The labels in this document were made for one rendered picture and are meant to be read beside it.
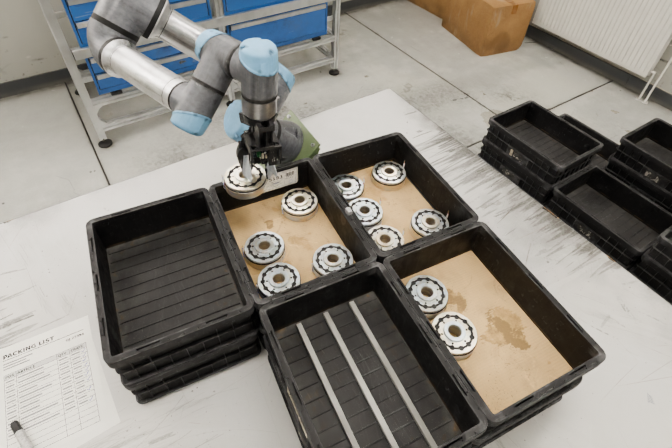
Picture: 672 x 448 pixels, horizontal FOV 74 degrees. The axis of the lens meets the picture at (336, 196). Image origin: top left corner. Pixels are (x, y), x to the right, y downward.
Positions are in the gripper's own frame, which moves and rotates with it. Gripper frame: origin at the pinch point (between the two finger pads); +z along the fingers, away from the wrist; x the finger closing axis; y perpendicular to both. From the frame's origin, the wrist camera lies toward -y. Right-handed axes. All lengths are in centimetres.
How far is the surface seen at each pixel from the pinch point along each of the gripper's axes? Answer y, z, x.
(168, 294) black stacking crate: 14.3, 19.2, -26.4
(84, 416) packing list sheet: 30, 34, -49
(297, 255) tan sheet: 15.1, 16.6, 5.9
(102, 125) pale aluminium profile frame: -165, 90, -45
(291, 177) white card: -7.6, 10.6, 12.1
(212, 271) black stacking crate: 11.6, 18.5, -15.3
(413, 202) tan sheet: 9.8, 13.5, 43.8
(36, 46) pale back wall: -248, 79, -77
